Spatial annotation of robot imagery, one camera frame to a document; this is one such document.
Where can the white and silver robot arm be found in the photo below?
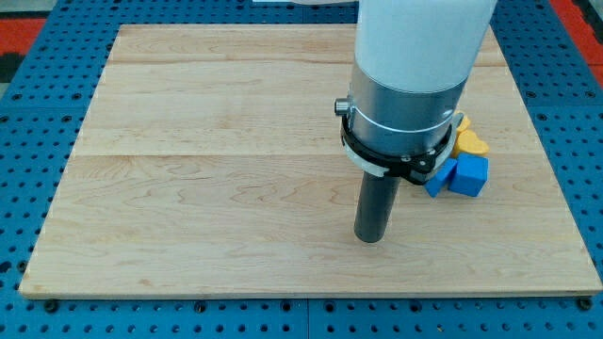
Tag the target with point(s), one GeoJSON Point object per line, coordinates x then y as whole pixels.
{"type": "Point", "coordinates": [412, 59]}

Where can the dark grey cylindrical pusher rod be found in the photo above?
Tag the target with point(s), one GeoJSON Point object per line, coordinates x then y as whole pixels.
{"type": "Point", "coordinates": [376, 199]}

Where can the blue flat block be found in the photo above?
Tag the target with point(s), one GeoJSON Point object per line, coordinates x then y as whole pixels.
{"type": "Point", "coordinates": [441, 178]}

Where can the light wooden board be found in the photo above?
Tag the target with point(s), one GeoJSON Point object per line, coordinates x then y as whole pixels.
{"type": "Point", "coordinates": [209, 166]}

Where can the yellow block behind arm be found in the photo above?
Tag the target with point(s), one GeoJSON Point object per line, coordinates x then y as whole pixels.
{"type": "Point", "coordinates": [462, 122]}

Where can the yellow heart block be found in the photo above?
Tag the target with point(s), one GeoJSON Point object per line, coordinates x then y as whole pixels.
{"type": "Point", "coordinates": [469, 142]}

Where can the blue cube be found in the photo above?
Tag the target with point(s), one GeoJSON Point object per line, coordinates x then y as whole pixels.
{"type": "Point", "coordinates": [470, 176]}

